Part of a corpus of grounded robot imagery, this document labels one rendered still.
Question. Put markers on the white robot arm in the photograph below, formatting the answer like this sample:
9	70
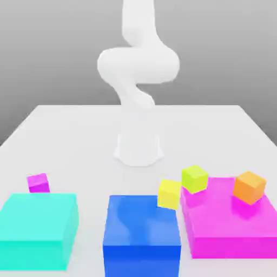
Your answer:
138	65

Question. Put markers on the small yellow cube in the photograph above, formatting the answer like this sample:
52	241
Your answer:
169	194

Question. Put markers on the small lime green cube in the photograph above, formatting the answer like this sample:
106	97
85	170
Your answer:
194	178

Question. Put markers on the small magenta cube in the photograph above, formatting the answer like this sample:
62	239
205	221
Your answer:
38	183

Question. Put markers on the small orange cube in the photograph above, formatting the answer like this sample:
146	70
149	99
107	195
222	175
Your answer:
249	187

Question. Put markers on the large blue box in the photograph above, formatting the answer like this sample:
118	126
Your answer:
141	235

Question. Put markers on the large magenta box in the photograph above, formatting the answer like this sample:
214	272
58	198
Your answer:
229	223

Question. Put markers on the large cyan box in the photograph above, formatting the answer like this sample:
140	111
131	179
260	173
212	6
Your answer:
36	223

